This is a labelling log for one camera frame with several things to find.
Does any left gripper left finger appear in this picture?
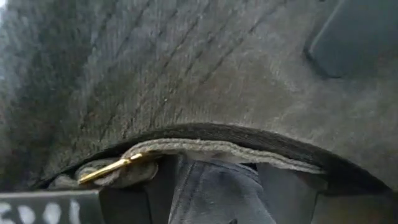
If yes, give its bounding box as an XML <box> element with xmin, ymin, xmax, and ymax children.
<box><xmin>0</xmin><ymin>154</ymin><xmax>180</xmax><ymax>224</ymax></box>

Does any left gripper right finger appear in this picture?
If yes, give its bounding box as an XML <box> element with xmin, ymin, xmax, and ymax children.
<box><xmin>257</xmin><ymin>164</ymin><xmax>398</xmax><ymax>224</ymax></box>

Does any dark grey corduroy cap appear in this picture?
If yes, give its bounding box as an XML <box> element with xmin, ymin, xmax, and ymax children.
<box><xmin>0</xmin><ymin>0</ymin><xmax>398</xmax><ymax>224</ymax></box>

